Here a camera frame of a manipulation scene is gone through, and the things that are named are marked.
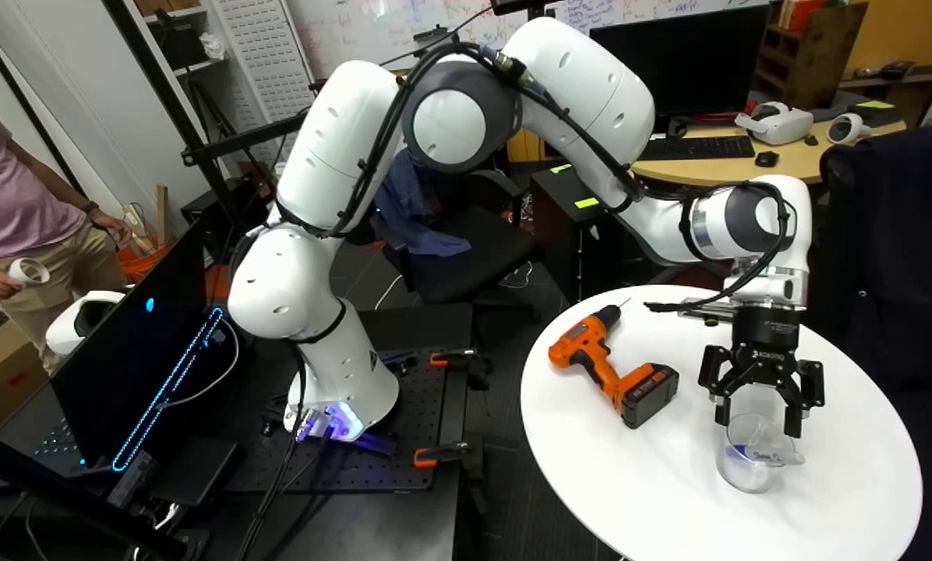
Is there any person in pink shirt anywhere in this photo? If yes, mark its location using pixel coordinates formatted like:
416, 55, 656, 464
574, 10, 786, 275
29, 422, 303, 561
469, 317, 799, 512
0, 19, 127, 347

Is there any wooden shelf unit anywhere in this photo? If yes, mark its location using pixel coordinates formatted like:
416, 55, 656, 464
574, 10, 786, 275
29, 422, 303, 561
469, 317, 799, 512
752, 0, 870, 111

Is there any person left hand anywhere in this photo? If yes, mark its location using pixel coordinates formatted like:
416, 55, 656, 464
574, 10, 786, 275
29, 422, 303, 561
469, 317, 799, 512
89, 205, 130, 249

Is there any white pegboard panel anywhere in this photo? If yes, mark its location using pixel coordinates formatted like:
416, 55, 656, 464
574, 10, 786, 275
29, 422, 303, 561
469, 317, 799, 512
210, 0, 322, 138

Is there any orange black clamp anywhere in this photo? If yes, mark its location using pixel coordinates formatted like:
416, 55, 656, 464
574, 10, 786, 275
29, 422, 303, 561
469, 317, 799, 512
411, 440, 492, 474
427, 347, 497, 394

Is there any clear glass cup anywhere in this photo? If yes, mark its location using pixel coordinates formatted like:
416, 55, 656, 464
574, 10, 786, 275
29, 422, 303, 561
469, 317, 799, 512
714, 408, 801, 496

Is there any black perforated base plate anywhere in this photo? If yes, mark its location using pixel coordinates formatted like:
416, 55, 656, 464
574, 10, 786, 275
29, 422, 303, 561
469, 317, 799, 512
225, 347, 469, 499

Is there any curved wooden desk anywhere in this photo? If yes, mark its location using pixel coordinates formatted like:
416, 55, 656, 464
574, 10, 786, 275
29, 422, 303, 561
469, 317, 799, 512
629, 115, 910, 194

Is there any black keyboard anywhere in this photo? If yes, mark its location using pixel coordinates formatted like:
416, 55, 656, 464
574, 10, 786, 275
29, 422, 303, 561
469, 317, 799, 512
638, 135, 759, 162

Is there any black laptop screen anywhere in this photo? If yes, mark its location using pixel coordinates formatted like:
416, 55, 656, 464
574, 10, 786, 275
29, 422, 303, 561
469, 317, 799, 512
50, 221, 229, 478

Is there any white headset beside laptop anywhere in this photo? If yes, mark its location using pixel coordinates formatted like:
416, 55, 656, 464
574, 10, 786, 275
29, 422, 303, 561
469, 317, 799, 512
43, 290, 130, 363

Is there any orange black cordless drill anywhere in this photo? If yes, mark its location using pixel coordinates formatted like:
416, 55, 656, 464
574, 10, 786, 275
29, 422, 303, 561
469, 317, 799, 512
546, 303, 683, 431

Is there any white VR headset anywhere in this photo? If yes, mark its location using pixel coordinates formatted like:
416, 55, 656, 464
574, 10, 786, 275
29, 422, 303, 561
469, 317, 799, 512
732, 101, 817, 148

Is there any white VR controller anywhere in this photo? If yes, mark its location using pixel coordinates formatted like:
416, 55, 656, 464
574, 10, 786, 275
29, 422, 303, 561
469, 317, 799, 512
827, 108, 876, 149

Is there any black tripod leg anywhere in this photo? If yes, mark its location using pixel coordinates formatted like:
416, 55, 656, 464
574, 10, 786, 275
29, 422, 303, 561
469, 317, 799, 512
0, 419, 193, 557

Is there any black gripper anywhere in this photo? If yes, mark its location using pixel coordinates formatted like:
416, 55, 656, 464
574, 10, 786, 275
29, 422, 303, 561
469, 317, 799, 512
696, 304, 827, 440

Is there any chair with dark jacket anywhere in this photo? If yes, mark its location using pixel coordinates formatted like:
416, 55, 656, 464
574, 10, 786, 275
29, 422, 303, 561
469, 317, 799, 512
803, 123, 932, 399

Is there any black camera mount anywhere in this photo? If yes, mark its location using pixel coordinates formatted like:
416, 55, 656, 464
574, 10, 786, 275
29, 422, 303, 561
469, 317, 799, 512
489, 0, 552, 19

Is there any small white handheld controller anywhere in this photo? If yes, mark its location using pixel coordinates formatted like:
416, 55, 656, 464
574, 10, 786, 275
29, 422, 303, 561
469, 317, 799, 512
5, 258, 53, 290

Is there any blue jacket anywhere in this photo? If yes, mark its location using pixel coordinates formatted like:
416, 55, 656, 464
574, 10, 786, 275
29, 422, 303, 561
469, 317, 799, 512
375, 153, 473, 263

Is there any black computer monitor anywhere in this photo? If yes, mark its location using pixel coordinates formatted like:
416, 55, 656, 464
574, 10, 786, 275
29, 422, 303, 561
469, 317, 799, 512
585, 4, 774, 135

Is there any black office chair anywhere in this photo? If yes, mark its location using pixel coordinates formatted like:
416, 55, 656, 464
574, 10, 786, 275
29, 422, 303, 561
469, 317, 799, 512
384, 166, 539, 304

